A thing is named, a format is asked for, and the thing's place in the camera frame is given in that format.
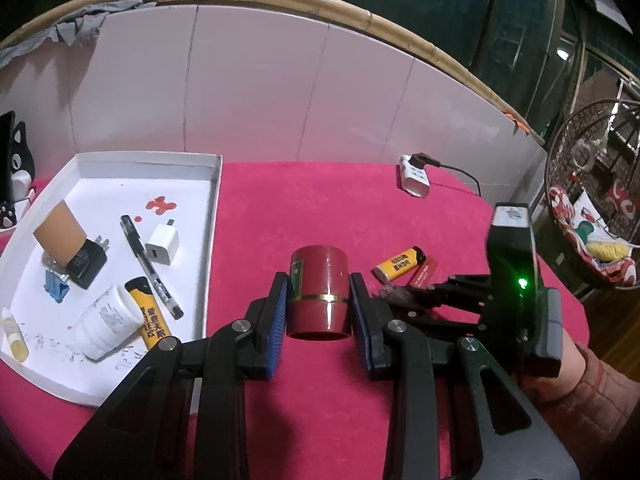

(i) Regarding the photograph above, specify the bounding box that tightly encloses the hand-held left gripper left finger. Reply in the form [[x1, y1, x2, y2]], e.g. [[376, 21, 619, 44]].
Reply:
[[52, 271, 291, 480]]

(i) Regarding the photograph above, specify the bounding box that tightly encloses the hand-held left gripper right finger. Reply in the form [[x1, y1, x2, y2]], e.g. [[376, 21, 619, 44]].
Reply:
[[348, 272, 581, 480]]

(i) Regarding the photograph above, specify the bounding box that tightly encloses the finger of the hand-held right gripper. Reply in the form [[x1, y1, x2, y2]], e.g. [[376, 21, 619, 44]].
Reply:
[[425, 274, 496, 307], [395, 302, 490, 338]]

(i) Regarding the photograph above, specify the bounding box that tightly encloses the clear crinkled plastic wrapper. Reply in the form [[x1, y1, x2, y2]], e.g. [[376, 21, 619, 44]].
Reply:
[[372, 282, 427, 312]]

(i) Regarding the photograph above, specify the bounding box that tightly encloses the red jar with green label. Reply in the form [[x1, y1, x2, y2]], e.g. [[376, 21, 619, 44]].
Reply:
[[287, 244, 353, 341]]

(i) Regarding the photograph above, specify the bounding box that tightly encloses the yellow tube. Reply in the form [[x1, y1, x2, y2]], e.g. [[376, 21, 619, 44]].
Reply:
[[125, 276, 173, 354]]

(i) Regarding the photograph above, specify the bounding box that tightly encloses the black gel pen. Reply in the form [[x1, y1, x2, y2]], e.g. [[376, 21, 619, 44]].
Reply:
[[120, 215, 185, 320]]

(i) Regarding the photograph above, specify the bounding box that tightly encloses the white pill bottle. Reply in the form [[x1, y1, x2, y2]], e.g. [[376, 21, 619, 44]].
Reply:
[[72, 285, 144, 360]]

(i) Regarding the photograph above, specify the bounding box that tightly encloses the white cardboard tray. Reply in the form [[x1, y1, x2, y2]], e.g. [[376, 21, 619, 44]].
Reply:
[[0, 151, 224, 416]]

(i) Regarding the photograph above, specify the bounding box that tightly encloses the small dropper bottle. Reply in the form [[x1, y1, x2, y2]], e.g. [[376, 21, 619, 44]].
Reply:
[[0, 307, 29, 363]]

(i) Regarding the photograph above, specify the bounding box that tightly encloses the red lighter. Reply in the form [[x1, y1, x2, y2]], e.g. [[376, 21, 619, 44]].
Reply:
[[409, 256, 442, 290]]

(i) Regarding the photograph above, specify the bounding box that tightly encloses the yellow glue stick on cloth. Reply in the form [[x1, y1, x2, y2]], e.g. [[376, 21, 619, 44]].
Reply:
[[371, 246, 427, 282]]

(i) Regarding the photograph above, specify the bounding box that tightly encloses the red and white cushion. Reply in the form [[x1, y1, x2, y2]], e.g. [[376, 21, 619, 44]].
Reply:
[[549, 185, 639, 286]]

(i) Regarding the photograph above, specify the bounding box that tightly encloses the yellow plush cloth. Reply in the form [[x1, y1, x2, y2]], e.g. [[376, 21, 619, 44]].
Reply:
[[586, 241, 630, 263]]

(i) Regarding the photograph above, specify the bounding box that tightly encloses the white power strip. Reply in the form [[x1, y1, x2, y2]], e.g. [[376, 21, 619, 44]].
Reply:
[[398, 155, 431, 199]]

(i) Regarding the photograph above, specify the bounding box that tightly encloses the white usb charger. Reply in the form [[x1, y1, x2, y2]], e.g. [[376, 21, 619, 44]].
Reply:
[[145, 219, 181, 265]]

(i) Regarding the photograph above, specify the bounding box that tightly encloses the wicker hanging chair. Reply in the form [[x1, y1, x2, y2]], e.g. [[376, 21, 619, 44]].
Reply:
[[544, 99, 640, 302]]

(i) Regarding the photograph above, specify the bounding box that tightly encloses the black power adapter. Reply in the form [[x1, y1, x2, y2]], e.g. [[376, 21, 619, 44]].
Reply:
[[65, 234, 109, 289]]

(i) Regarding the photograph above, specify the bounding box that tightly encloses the blue binder clip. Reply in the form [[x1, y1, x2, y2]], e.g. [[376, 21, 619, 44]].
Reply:
[[42, 255, 71, 304]]

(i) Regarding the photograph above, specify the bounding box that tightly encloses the black and white cat figure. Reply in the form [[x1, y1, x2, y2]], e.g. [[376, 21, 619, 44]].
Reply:
[[0, 120, 37, 232]]

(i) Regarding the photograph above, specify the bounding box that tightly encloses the grey cloth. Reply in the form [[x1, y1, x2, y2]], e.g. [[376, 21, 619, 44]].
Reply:
[[0, 0, 158, 69]]

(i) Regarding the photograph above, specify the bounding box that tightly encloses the black power cable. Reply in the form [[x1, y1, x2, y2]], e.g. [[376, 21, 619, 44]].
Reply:
[[439, 162, 484, 199]]

